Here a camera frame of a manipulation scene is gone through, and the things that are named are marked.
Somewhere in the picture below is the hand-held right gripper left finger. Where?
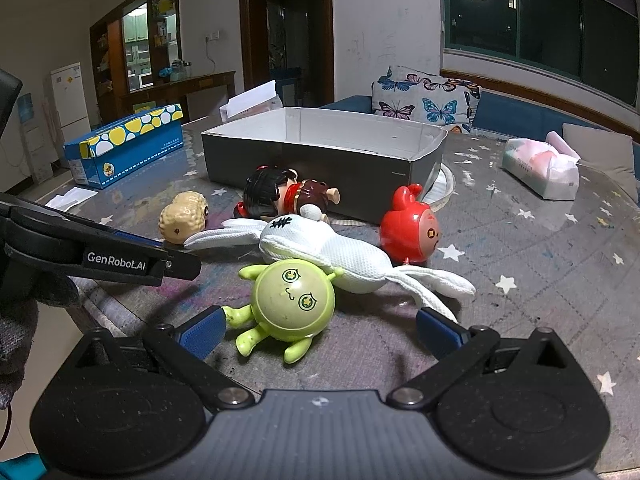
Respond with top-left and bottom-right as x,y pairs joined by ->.
70,306 -> 256,408

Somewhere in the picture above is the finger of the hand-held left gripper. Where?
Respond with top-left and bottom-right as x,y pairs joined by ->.
0,210 -> 202,287
0,192 -> 167,250

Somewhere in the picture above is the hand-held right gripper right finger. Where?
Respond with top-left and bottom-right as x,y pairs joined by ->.
390,308 -> 571,407

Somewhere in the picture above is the beige peanut toy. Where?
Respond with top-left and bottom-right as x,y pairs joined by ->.
159,191 -> 210,245

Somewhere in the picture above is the green round toy figure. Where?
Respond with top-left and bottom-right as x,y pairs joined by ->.
221,258 -> 345,365

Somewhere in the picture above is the red round toy figure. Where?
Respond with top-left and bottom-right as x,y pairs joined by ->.
378,183 -> 442,266

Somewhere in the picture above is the white plush rabbit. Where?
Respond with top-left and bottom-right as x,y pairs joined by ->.
183,213 -> 477,323

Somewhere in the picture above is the black-haired doll figure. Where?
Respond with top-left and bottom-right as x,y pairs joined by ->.
235,164 -> 342,222

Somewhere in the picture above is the grey cardboard box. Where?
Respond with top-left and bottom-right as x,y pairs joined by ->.
201,106 -> 449,224

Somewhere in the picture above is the person's left hand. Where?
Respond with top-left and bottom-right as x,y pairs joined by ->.
0,274 -> 82,411

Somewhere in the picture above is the white water dispenser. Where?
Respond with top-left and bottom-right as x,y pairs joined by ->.
17,92 -> 53,181

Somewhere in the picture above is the white refrigerator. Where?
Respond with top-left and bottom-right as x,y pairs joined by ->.
49,62 -> 92,148

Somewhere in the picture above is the white paper sheet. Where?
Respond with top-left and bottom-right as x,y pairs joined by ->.
45,186 -> 99,212

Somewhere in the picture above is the blue box with yellow dots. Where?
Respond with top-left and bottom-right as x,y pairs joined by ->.
63,103 -> 185,190

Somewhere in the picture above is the grey star tablecloth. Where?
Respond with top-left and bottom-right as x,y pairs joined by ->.
65,115 -> 640,471

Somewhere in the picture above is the wooden display cabinet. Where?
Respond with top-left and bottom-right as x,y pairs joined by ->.
89,0 -> 182,121

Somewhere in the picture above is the wooden sideboard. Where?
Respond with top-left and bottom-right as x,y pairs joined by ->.
119,71 -> 237,118

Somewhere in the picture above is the white tissue pack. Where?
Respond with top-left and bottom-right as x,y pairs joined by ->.
220,80 -> 283,122

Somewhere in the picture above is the butterfly print pillow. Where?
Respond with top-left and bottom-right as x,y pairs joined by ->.
371,65 -> 482,135

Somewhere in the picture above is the blue sofa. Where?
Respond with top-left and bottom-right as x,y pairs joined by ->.
319,87 -> 640,181

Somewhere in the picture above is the grey pillow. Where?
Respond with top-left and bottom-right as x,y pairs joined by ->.
561,122 -> 640,205

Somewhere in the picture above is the dark window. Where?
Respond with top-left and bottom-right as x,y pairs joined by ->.
440,0 -> 640,91

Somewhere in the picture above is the dark wooden door frame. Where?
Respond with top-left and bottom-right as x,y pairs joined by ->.
239,0 -> 335,108

